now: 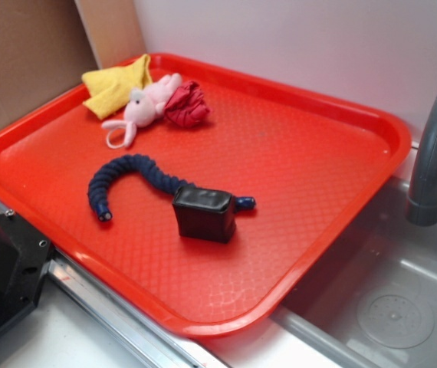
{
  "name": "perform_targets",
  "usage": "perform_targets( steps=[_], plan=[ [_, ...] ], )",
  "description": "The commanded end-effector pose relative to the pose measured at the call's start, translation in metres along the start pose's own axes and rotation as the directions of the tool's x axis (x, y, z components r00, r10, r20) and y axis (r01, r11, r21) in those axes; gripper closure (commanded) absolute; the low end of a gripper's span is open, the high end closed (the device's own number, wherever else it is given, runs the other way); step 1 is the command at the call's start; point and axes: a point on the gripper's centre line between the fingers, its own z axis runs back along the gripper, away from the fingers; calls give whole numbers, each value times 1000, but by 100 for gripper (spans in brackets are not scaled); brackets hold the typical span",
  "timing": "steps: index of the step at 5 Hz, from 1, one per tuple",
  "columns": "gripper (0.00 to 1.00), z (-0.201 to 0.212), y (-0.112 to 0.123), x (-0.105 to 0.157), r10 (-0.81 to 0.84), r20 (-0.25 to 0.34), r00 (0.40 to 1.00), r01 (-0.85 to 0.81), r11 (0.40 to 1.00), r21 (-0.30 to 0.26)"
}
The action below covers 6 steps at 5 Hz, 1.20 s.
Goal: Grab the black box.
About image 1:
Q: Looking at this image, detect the red plastic tray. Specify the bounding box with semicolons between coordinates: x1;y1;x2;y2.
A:
0;54;411;338

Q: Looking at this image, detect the dark blue braided rope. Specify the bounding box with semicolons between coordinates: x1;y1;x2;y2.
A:
88;153;257;223

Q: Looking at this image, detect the brown cardboard panel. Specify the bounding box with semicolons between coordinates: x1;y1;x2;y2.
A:
0;1;146;129

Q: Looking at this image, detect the pink plush pig toy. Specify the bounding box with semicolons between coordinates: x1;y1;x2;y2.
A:
102;73;182;150

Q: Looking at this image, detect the silver metal rail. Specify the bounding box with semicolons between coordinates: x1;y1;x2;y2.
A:
0;179;219;368

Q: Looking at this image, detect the black box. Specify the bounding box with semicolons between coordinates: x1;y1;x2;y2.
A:
172;186;236;243

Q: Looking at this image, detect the red crumpled fabric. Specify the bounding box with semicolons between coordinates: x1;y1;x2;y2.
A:
164;80;211;128

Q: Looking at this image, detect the yellow cloth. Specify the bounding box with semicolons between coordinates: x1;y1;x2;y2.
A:
81;54;153;120

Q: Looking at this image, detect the grey toy sink basin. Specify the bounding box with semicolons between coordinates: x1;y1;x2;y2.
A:
206;174;437;368

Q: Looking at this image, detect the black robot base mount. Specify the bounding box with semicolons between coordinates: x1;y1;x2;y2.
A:
0;214;53;336

